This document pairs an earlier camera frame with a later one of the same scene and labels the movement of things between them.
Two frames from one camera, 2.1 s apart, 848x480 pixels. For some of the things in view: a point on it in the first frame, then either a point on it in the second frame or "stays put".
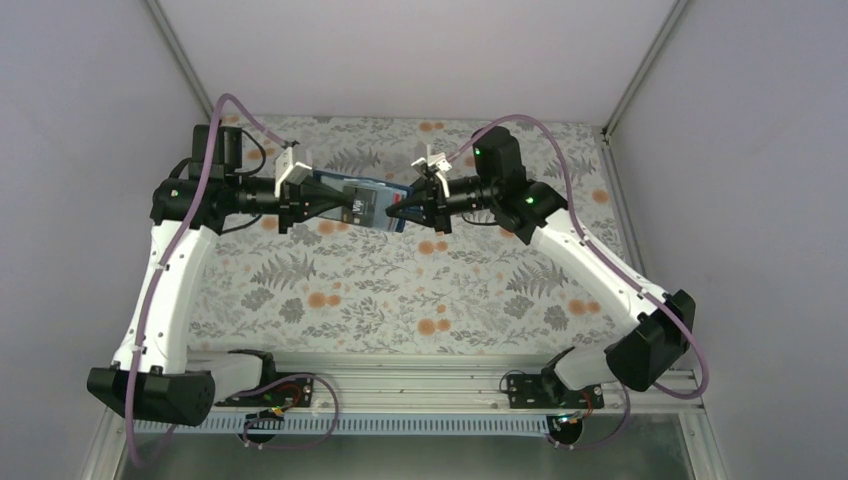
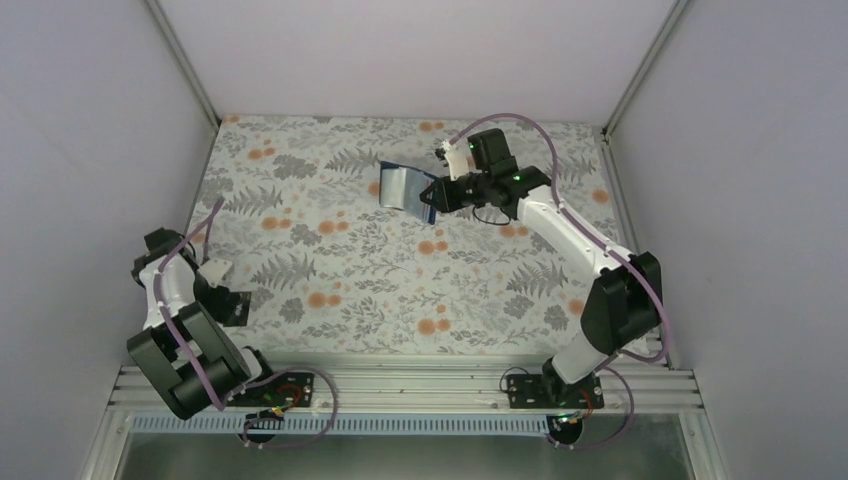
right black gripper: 439,203 to 448,195
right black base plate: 547,391 stays put
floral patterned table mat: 491,288 stays put
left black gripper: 289,205 to 229,304
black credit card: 363,212 to 238,313
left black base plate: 294,393 stays put
